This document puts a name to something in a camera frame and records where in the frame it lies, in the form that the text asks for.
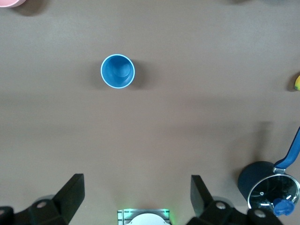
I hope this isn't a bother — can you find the dark blue saucepan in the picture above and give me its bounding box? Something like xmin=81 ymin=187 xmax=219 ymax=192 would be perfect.
xmin=237 ymin=126 xmax=300 ymax=211

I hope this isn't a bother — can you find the glass lid with blue knob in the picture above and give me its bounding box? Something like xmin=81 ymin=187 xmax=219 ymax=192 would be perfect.
xmin=247 ymin=173 xmax=300 ymax=217

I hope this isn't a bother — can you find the blue plastic cup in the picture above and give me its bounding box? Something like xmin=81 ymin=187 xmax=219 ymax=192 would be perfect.
xmin=100 ymin=54 xmax=136 ymax=90

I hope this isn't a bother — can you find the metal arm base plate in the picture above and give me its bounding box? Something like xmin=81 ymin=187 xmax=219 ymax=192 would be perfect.
xmin=117 ymin=208 xmax=171 ymax=225

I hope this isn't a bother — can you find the brown table cover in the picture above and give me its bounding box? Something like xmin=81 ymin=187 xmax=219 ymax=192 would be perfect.
xmin=0 ymin=0 xmax=300 ymax=225

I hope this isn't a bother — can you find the pink bowl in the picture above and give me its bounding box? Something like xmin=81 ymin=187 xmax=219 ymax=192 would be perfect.
xmin=0 ymin=0 xmax=27 ymax=8

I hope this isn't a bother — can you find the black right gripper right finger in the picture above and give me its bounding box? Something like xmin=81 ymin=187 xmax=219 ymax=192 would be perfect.
xmin=187 ymin=175 xmax=282 ymax=225

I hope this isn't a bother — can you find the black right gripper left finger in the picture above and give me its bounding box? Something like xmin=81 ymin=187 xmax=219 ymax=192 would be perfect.
xmin=0 ymin=173 xmax=85 ymax=225

